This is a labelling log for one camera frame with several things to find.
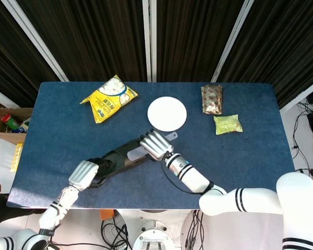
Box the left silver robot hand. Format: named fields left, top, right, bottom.
left=68, top=159, right=107, bottom=193

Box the white round plate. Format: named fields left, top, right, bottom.
left=147, top=96, right=188, bottom=132

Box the orange block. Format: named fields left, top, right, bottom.
left=99, top=209, right=115, bottom=221

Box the yellow perforated strip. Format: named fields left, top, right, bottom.
left=10, top=142, right=24, bottom=172

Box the black pleated curtain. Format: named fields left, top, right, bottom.
left=15, top=0, right=148, bottom=82
left=155, top=0, right=245, bottom=83
left=216, top=0, right=313, bottom=109
left=0, top=0, right=61, bottom=108

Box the black slipper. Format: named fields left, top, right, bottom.
left=85, top=139, right=157, bottom=190

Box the green snack packet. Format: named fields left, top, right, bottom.
left=213, top=114, right=244, bottom=136

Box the white blue package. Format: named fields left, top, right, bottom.
left=18, top=117, right=31, bottom=134

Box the white frame post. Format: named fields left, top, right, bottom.
left=0, top=0, right=69, bottom=82
left=210, top=0, right=255, bottom=83
left=141, top=0, right=158, bottom=83

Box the brown snack packet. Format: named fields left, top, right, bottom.
left=200, top=83, right=224, bottom=115

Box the blue table cloth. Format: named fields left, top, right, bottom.
left=6, top=81, right=305, bottom=210

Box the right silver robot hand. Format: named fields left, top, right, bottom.
left=136, top=129, right=175, bottom=162

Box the green red can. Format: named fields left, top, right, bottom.
left=1, top=114, right=20, bottom=131

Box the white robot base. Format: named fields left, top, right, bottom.
left=112, top=209, right=209, bottom=250

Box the yellow snack bag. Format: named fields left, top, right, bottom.
left=79, top=74, right=139, bottom=124

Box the black floor cable bundle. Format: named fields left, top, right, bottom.
left=184, top=209, right=204, bottom=250
left=101, top=217, right=133, bottom=250

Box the cardboard box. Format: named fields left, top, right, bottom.
left=0, top=96, right=34, bottom=145

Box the black wall cable tangle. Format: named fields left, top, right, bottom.
left=292, top=98, right=313, bottom=183

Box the white frame rail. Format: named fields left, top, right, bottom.
left=0, top=84, right=19, bottom=109
left=279, top=87, right=313, bottom=114

